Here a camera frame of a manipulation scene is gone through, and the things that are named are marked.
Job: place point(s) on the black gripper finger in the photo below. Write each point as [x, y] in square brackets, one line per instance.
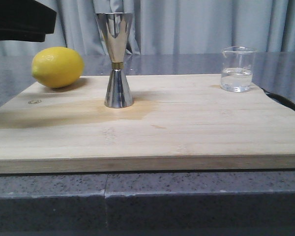
[26, 20]

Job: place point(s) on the steel double jigger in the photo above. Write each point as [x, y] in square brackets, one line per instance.
[115, 29]

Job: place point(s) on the small glass beaker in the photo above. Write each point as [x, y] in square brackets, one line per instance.
[237, 68]

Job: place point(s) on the yellow lemon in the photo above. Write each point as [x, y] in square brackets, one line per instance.
[57, 67]

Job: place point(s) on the grey curtain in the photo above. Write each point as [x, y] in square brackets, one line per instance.
[170, 27]

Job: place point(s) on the wooden cutting board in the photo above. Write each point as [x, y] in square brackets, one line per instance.
[177, 122]

